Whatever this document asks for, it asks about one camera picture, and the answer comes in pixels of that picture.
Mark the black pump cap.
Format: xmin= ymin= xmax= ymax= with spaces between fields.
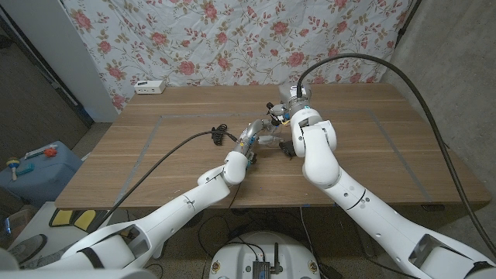
xmin=267 ymin=102 xmax=283 ymax=127

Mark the black hair claw clip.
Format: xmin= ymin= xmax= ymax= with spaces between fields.
xmin=210 ymin=123 xmax=229 ymax=146

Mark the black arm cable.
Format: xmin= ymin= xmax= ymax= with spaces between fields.
xmin=87 ymin=129 xmax=239 ymax=232
xmin=296 ymin=53 xmax=496 ymax=259

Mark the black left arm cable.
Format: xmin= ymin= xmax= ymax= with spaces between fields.
xmin=87 ymin=129 xmax=239 ymax=232

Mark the black backdrop stand pole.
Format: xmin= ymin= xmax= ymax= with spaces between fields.
xmin=394 ymin=0 xmax=423 ymax=50

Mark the white power strip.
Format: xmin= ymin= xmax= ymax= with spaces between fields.
xmin=133 ymin=79 xmax=167 ymax=95

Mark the black card holder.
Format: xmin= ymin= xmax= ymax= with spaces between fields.
xmin=278 ymin=139 xmax=296 ymax=158

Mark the grey module with antenna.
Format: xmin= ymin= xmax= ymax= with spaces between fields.
xmin=253 ymin=243 xmax=284 ymax=279

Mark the yellow black floor mat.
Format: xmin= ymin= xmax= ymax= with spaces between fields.
xmin=48 ymin=208 xmax=98 ymax=232

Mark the wooden maraca toy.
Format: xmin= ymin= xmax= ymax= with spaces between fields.
xmin=5 ymin=157 xmax=21 ymax=182

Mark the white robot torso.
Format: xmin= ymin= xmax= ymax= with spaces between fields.
xmin=208 ymin=231 xmax=322 ymax=279

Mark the clear dispenser bottle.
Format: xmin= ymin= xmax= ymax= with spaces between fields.
xmin=258 ymin=122 xmax=284 ymax=147

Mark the grey shoe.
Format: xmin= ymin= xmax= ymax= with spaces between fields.
xmin=5 ymin=233 xmax=48 ymax=268

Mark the black floor cable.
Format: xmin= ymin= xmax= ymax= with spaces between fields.
xmin=196 ymin=215 xmax=236 ymax=260
xmin=299 ymin=207 xmax=325 ymax=270

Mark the floral backdrop cloth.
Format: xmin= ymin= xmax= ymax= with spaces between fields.
xmin=61 ymin=0 xmax=414 ymax=112

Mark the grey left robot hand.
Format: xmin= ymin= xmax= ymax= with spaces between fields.
xmin=232 ymin=118 xmax=284 ymax=154

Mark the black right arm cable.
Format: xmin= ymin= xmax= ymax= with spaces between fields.
xmin=296 ymin=53 xmax=496 ymax=259

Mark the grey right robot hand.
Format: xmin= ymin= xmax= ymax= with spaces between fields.
xmin=266 ymin=83 xmax=313 ymax=127

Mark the blue storage box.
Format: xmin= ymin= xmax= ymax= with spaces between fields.
xmin=0 ymin=140 xmax=83 ymax=206

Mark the white pillar panel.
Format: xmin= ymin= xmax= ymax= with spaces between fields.
xmin=0 ymin=0 xmax=119 ymax=124

